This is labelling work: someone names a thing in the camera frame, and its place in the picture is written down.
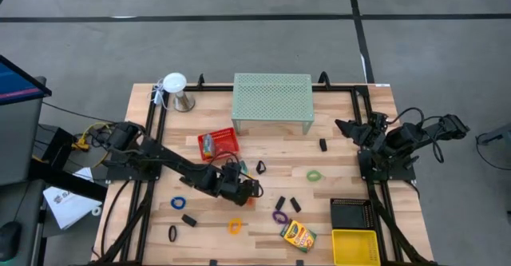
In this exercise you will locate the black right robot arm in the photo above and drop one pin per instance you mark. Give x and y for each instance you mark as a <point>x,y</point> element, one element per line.
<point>403,138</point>

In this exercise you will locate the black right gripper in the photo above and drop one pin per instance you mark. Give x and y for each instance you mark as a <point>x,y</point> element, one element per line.
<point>369,132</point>

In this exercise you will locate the yellow plastic bin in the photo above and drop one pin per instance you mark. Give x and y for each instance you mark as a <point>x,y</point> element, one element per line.
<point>355,248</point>

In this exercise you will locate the dark grey desk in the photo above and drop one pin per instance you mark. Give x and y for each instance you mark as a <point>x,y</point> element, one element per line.
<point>28,202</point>

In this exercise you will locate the black coil wristband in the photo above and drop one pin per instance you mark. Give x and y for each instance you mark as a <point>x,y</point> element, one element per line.
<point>169,233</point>

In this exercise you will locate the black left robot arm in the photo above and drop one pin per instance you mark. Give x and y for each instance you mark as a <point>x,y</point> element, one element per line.
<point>167,158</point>

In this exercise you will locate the white printed booklet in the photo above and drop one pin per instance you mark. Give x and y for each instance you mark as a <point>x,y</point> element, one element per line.
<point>68,208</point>

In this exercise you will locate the black equipment box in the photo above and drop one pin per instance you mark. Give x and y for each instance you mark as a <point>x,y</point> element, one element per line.
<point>56,142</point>

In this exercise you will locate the black frame hook bracket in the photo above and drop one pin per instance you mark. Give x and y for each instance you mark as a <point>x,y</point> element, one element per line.
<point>324,79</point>
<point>200,80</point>

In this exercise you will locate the green mesh shelf riser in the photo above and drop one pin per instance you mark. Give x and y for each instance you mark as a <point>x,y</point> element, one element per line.
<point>272,96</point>

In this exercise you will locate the purple coil wristband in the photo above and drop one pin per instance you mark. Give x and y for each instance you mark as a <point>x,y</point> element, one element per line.
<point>275,217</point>

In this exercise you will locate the black aluminium table frame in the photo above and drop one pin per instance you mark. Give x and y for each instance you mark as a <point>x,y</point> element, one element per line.
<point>211,88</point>

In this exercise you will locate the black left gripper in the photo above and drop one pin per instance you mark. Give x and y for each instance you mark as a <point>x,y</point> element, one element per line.
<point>239,190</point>

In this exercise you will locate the white lamp with metal base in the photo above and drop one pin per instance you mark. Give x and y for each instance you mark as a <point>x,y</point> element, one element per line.
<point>174,83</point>

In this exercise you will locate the computer monitor blue screen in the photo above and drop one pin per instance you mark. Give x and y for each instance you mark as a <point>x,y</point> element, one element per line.
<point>16,86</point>

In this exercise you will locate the green coil wristband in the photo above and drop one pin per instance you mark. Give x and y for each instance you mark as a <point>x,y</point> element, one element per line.
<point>309,175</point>

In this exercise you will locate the black computer mouse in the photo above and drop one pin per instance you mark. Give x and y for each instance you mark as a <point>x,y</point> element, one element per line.
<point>10,240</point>

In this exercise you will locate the black mesh tray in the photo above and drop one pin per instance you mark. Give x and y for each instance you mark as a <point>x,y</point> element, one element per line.
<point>352,215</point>

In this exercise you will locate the red plastic basket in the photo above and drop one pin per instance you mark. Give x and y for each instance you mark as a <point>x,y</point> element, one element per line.
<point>225,142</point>

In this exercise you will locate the blue coil wristband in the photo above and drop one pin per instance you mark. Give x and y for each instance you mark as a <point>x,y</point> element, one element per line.
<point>172,203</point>

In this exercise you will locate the small white paper sheet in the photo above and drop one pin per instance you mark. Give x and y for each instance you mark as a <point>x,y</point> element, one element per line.
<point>84,174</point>

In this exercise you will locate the black block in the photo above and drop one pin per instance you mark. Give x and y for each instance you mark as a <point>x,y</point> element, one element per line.
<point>189,220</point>

